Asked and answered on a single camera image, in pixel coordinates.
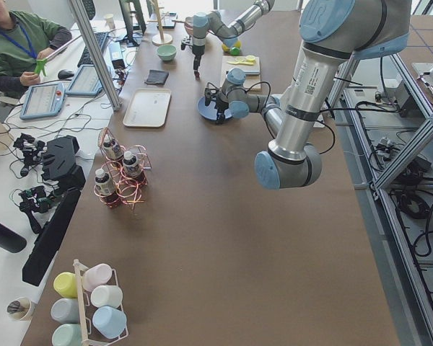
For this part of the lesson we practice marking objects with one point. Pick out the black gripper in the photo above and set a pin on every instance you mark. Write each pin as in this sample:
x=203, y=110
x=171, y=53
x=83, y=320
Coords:
x=197, y=53
x=220, y=101

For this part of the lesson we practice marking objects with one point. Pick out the blue plate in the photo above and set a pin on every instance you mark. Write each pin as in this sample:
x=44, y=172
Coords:
x=210, y=112

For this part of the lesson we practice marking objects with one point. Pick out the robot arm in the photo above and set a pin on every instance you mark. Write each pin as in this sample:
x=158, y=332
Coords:
x=332, y=32
x=228, y=34

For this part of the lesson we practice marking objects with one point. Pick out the green bowl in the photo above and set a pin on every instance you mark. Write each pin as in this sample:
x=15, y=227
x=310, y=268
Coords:
x=166, y=52

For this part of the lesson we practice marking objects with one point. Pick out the green lime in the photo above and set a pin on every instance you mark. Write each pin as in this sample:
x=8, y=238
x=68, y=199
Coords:
x=234, y=51

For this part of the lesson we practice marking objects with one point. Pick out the pink bowl with ice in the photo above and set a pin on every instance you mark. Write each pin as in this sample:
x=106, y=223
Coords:
x=188, y=25

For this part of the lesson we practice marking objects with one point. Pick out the wooden cup tree stand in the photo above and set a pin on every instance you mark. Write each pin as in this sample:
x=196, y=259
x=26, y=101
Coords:
x=162, y=38

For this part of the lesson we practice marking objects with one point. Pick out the grey folded cloth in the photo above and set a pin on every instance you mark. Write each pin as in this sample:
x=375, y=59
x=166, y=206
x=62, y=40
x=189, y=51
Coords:
x=156, y=77

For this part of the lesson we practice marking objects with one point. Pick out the yellow plastic knife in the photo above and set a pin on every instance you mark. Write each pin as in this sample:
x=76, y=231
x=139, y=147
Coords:
x=242, y=63

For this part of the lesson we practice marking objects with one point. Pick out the cream rabbit tray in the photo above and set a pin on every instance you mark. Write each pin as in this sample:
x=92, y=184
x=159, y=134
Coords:
x=147, y=108

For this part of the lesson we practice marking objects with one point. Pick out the tea bottle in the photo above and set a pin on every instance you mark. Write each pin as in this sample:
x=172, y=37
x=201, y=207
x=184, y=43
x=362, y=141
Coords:
x=132, y=167
x=111, y=148
x=105, y=188

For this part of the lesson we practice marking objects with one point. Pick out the teach pendant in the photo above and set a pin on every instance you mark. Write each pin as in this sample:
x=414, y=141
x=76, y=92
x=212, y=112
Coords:
x=43, y=100
x=85, y=82

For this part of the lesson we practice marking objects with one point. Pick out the black computer mouse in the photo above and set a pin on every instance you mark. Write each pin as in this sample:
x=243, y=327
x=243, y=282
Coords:
x=65, y=74

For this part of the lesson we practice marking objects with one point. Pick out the person in green sweater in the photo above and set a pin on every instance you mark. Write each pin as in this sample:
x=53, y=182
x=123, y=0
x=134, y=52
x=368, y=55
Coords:
x=24, y=39

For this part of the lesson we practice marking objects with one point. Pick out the pink cup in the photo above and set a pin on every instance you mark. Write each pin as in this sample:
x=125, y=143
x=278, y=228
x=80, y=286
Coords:
x=95, y=276

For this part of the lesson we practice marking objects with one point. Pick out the white cup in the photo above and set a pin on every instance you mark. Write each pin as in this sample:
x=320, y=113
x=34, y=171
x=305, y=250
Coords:
x=107, y=295

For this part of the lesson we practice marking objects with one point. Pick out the yellow cup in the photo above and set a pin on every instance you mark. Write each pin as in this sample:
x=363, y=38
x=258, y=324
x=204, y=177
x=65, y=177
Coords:
x=65, y=285

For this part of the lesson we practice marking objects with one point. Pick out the blue cup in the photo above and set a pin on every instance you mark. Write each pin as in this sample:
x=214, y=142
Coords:
x=109, y=322

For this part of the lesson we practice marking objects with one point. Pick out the grey cup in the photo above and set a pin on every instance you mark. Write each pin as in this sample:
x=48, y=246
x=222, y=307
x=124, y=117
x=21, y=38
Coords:
x=65, y=311

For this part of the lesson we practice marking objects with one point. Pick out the black thermos bottle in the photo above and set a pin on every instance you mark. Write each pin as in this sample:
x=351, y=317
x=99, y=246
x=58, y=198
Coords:
x=11, y=241

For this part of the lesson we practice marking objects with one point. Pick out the aluminium frame post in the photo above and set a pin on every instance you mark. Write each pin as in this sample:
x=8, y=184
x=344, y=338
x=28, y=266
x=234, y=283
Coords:
x=83, y=23

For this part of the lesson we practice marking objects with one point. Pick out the copper wire bottle rack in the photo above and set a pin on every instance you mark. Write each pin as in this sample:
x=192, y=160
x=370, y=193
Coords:
x=129, y=190

